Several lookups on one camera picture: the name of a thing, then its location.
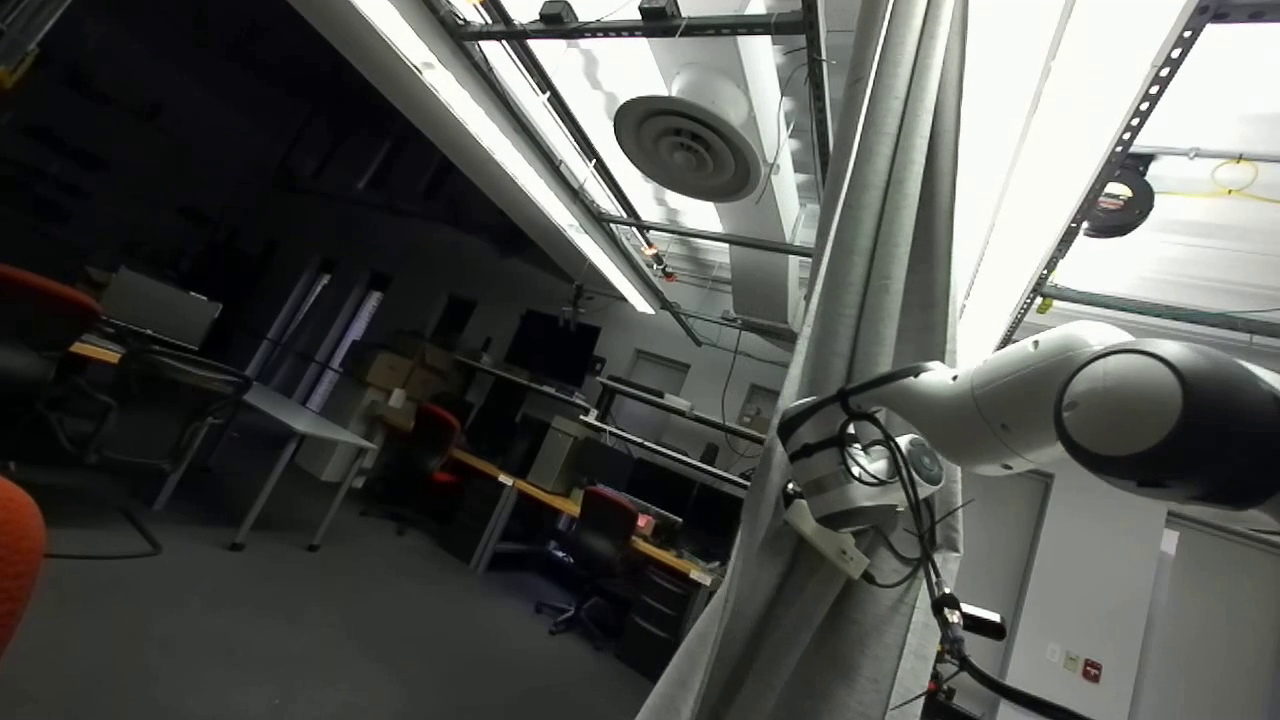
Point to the red office chair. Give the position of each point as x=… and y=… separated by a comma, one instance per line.
x=410, y=476

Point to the long ceiling light strip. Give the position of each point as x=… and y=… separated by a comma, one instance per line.
x=435, y=83

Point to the round ceiling air vent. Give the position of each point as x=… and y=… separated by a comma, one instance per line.
x=687, y=148

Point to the orange chair edge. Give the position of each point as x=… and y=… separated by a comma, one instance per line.
x=22, y=555

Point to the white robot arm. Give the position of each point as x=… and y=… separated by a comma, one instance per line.
x=1152, y=416

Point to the grey folding table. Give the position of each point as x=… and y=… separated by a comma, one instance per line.
x=297, y=428

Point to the black tape roll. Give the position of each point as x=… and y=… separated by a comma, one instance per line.
x=1125, y=203

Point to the black computer monitor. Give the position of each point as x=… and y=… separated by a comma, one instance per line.
x=552, y=349

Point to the grey fabric curtain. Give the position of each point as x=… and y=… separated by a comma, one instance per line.
x=790, y=634

